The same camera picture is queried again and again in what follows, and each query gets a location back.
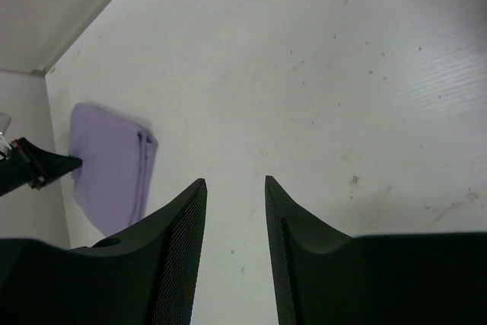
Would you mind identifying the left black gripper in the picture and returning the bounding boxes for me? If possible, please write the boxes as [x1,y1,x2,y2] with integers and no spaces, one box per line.
[1,138,82,196]

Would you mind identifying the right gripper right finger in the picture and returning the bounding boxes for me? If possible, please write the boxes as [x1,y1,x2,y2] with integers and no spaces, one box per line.
[265,176,486,324]

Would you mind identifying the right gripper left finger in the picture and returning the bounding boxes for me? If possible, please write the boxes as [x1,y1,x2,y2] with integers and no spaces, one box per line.
[1,178,207,324]

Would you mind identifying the purple t shirt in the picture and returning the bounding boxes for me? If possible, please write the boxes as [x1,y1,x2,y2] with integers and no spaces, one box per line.
[68,103,158,236]

